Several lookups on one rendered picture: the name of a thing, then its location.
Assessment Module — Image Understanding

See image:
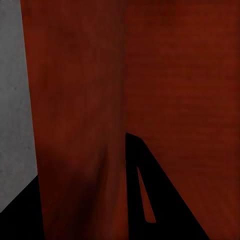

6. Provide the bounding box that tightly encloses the storage box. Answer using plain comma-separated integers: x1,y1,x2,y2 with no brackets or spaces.
20,0,240,240

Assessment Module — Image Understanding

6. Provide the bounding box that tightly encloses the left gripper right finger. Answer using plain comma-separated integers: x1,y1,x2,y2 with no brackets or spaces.
125,133,210,240

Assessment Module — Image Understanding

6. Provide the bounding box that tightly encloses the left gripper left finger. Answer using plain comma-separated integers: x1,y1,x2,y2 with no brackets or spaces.
0,175,45,240

